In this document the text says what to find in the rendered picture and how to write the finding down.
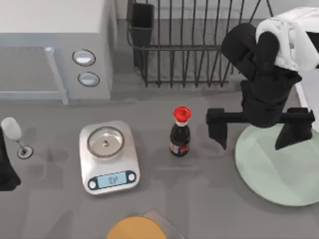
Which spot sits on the round microwave knob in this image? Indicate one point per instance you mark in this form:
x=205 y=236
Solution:
x=83 y=57
x=88 y=79

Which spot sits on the clear wine glass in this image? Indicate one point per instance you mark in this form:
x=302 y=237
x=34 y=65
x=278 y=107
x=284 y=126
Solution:
x=11 y=128

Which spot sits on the black cutlery holder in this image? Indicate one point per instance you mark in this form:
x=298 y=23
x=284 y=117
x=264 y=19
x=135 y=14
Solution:
x=141 y=23

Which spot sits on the pale green plate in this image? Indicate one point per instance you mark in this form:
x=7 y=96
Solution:
x=274 y=174

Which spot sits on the microwave door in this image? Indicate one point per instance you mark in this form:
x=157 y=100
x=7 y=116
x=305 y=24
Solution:
x=25 y=69

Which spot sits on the pale microwave oven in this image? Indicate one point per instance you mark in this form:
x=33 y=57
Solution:
x=104 y=22

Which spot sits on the orange round disc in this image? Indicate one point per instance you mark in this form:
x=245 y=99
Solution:
x=135 y=229

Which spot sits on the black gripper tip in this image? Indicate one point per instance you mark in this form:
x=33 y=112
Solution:
x=6 y=169

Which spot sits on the dark bottle with red cap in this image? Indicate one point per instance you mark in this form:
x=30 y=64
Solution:
x=180 y=139

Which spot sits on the silver kitchen scale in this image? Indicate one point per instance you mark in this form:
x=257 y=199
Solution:
x=109 y=161

